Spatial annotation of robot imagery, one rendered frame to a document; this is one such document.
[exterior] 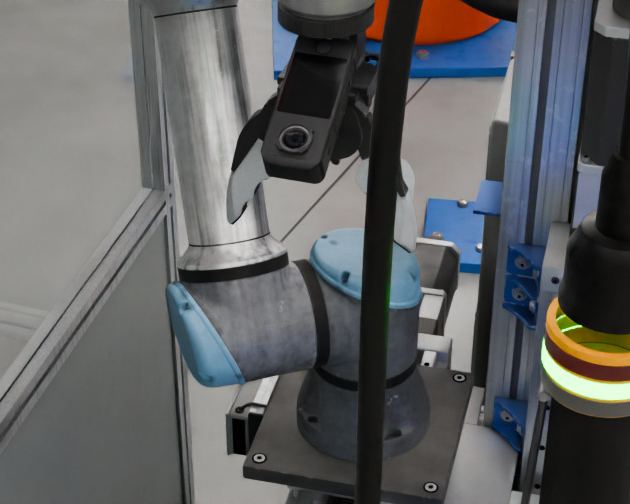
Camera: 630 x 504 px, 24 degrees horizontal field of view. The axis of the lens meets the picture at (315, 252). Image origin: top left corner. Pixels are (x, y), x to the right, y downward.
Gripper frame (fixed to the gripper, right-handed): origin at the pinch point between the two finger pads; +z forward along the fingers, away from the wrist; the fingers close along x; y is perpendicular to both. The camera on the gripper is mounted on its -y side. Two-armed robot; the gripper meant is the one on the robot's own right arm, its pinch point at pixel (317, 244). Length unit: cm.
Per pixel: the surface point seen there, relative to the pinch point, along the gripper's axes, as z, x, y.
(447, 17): 135, 51, 329
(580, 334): -32, -24, -49
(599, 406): -32, -25, -53
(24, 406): 50, 45, 28
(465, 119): 148, 36, 289
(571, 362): -33, -24, -52
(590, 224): -38, -24, -51
